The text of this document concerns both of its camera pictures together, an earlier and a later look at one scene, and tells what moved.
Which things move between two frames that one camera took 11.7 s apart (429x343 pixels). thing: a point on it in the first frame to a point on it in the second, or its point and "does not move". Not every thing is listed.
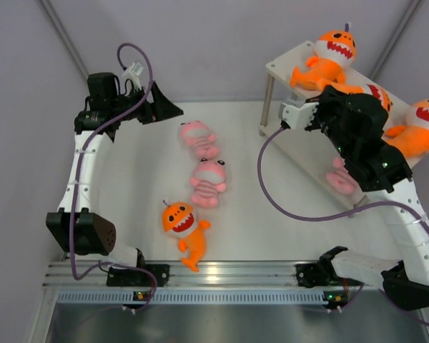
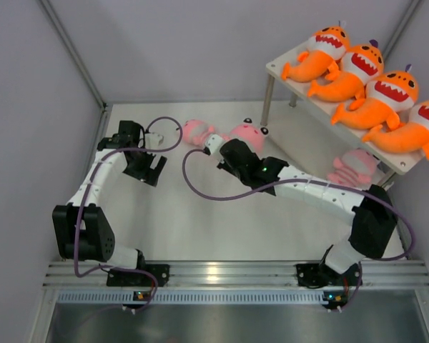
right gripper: [327, 98] to [224, 165]
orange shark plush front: [179, 217] to [388, 93]
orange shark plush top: [381, 91] to [360, 64]
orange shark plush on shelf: [423, 131] does not move
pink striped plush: [208, 181] to [252, 134]
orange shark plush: [335, 51] does not move
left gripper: [160, 108] to [147, 174]
